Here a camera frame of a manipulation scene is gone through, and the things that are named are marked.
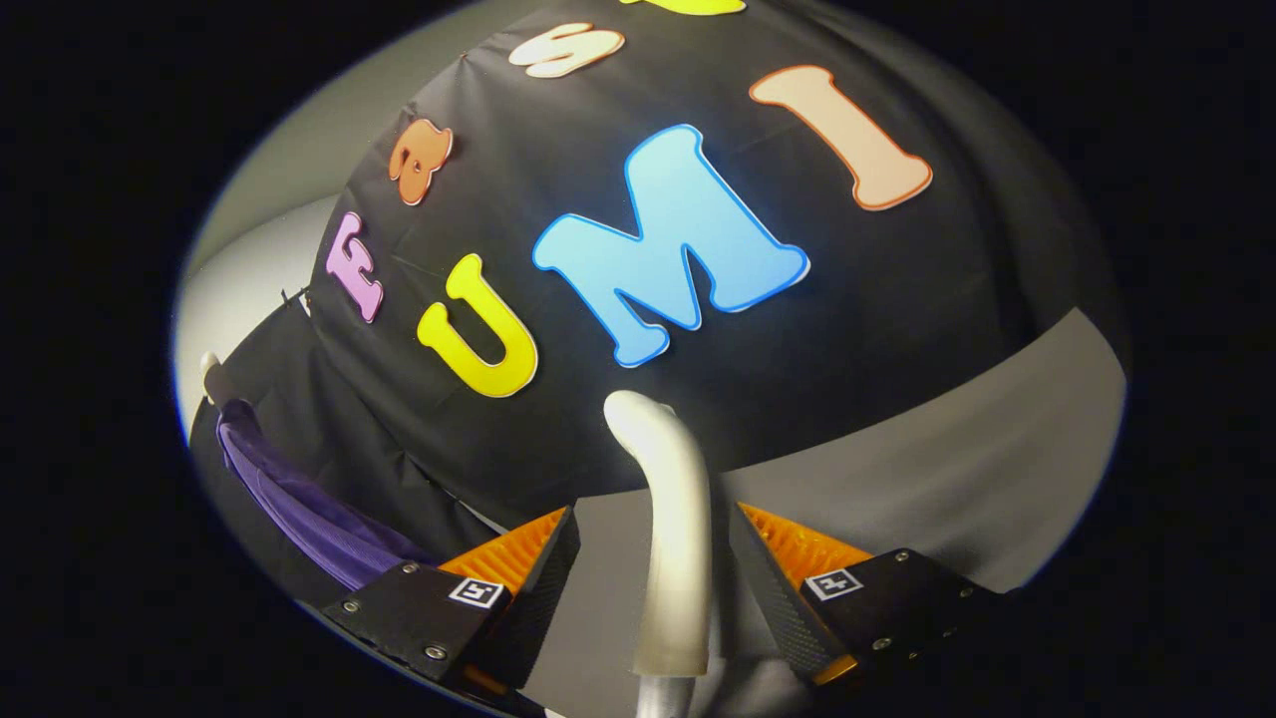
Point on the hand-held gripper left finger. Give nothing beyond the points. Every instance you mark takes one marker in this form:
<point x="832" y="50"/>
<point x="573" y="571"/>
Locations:
<point x="543" y="588"/>

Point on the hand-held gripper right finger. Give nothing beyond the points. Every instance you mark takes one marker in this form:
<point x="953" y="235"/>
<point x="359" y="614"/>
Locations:
<point x="773" y="588"/>

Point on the white garment steamer nozzle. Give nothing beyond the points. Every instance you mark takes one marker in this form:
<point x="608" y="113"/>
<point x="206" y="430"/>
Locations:
<point x="678" y="558"/>

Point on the purple jacket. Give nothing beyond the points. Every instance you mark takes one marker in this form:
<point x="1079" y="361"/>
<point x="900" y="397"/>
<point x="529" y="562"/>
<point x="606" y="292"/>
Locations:
<point x="319" y="519"/>

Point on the white clothes hanger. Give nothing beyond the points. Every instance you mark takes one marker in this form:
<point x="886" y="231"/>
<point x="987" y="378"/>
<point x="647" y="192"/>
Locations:
<point x="210" y="374"/>

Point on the grey cabinet with dark top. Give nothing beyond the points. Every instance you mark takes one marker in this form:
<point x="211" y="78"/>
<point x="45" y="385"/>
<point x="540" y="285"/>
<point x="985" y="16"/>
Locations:
<point x="947" y="449"/>

